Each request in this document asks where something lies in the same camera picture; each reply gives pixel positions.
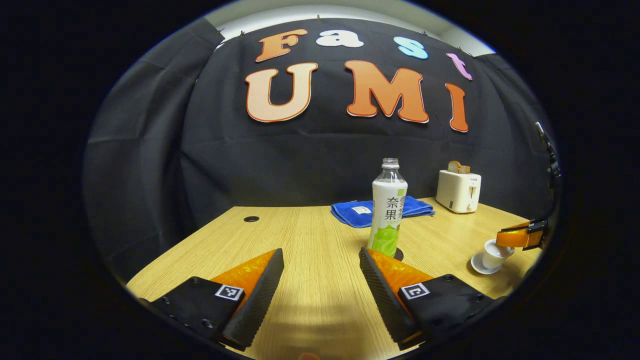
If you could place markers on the cream toaster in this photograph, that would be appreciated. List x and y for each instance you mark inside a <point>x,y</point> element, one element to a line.
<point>457,192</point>

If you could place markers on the blue folded towel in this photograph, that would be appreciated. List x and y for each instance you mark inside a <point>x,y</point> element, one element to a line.
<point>350,212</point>

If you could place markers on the white saucer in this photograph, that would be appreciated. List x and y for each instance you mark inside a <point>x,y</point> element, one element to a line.
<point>477,264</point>

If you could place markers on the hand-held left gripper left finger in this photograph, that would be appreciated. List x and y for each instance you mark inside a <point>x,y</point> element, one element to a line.
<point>260,300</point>

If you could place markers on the white teacup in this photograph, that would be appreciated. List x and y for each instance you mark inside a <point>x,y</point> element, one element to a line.
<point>492,261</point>

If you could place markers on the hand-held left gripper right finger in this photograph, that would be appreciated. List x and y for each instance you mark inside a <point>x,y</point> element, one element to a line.
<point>382,295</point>

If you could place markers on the dark round coaster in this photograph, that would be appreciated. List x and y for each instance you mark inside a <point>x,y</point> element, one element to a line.
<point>399,255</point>

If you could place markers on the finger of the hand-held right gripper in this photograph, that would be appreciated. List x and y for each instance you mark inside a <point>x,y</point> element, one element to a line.
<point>520,236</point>

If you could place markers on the clear white-labelled water bottle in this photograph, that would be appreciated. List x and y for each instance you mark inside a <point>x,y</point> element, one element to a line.
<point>389,210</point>

